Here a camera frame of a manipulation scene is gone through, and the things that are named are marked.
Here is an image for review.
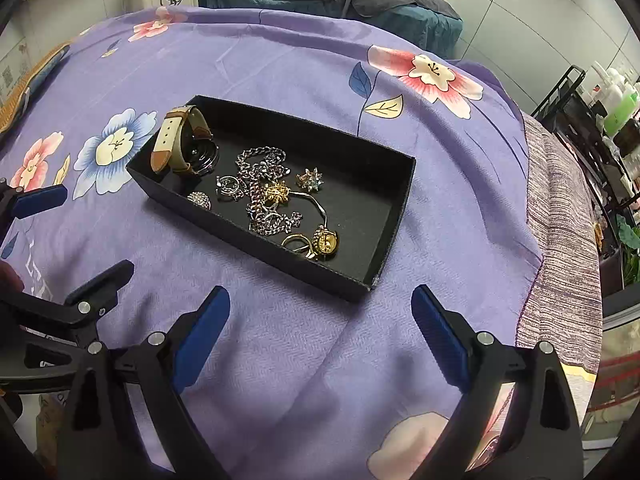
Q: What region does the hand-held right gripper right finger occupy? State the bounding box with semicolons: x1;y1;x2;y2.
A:
410;284;586;480

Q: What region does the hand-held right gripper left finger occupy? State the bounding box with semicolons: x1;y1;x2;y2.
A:
57;286;232;480

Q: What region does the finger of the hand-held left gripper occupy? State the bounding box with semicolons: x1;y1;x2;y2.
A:
0;177;69;243
60;259;136;330

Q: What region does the ornate gold ring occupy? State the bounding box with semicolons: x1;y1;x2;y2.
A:
310;225;341;261

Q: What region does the silver ring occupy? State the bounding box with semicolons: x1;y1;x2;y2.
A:
215;175;246;202

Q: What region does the black rectangular box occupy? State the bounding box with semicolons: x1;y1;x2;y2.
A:
125;94;417;305

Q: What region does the gold flower brooch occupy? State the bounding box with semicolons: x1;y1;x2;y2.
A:
262;182;292;207

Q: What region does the thin silver bangle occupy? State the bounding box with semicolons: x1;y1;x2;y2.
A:
287;190;331;231

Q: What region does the silver chain necklace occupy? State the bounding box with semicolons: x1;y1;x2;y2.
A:
235;146;302;237

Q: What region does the blue gold star brooch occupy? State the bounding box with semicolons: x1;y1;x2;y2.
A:
296;167;324;192

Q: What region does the purple floral bedsheet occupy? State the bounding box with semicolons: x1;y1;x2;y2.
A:
0;5;546;480

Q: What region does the woven tan cushion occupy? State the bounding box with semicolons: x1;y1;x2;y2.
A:
0;42;71;131

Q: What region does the grey striped cloth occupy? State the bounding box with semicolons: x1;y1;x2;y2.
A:
515;110;603;368

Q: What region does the green plant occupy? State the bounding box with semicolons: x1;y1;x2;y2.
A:
617;215;640;281

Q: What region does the black trolley cart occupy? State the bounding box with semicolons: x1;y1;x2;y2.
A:
530;65;640;291

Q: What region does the dark brown pump bottle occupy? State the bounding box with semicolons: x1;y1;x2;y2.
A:
612;120;640;157

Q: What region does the green bottle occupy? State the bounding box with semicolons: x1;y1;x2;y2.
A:
602;82;640;136

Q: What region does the large white bottle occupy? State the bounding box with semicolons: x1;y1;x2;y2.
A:
597;62;628;106

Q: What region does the massage bed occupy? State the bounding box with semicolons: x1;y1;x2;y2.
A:
205;0;463;58

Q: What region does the beige strap wristwatch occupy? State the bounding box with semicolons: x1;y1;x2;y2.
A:
150;105;221;176

